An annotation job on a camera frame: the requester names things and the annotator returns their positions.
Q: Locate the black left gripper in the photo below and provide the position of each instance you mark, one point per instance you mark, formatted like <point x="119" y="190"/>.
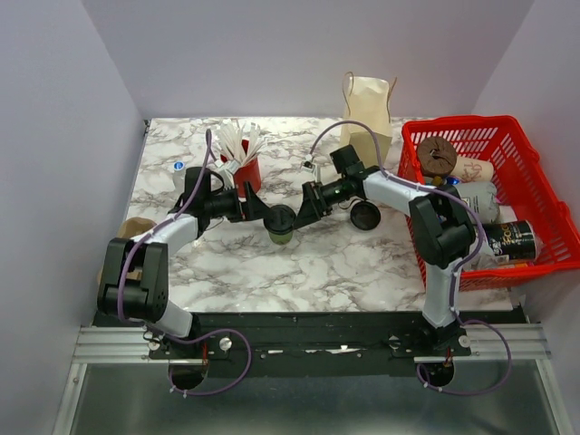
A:
<point x="255" y="207"/>

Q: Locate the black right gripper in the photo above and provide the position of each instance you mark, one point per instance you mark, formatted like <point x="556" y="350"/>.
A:
<point x="314" y="205"/>

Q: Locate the black plastic cup lid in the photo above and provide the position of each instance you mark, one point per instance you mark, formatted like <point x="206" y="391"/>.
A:
<point x="279" y="220"/>

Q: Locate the green paper coffee cup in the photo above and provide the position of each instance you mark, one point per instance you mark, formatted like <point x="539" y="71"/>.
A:
<point x="279" y="238"/>

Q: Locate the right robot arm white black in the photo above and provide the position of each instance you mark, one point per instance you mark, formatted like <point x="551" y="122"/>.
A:
<point x="441" y="229"/>

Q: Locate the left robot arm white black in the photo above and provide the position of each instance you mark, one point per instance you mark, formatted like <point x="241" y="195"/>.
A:
<point x="147" y="300"/>

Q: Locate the beige paper takeout bag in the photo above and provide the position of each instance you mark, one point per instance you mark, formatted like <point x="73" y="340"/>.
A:
<point x="367" y="100"/>

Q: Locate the red plastic cup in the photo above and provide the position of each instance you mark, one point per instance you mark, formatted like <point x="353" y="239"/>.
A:
<point x="250" y="172"/>

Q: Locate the white wrapped straws bundle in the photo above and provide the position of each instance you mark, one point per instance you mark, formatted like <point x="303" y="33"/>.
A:
<point x="237" y="143"/>

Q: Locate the clear plastic water bottle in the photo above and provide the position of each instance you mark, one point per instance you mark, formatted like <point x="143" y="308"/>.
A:
<point x="178" y="175"/>

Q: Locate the brown cardboard cup carrier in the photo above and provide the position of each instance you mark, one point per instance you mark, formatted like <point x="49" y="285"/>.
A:
<point x="132" y="227"/>

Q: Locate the beige printed paper cup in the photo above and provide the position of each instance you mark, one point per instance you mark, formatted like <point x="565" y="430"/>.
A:
<point x="473" y="170"/>

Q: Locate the grey printed snack bag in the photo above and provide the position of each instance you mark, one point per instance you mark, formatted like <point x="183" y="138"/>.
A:
<point x="480" y="196"/>

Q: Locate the red plastic basket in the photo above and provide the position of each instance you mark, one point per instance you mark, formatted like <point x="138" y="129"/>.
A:
<point x="521" y="183"/>

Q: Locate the black printed can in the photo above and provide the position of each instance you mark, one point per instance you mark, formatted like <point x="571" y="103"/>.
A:
<point x="511" y="243"/>

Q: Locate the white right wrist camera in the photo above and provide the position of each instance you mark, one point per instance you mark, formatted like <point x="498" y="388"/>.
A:
<point x="308" y="166"/>

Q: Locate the black mounting rail base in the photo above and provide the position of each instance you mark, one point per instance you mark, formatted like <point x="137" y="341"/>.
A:
<point x="314" y="344"/>

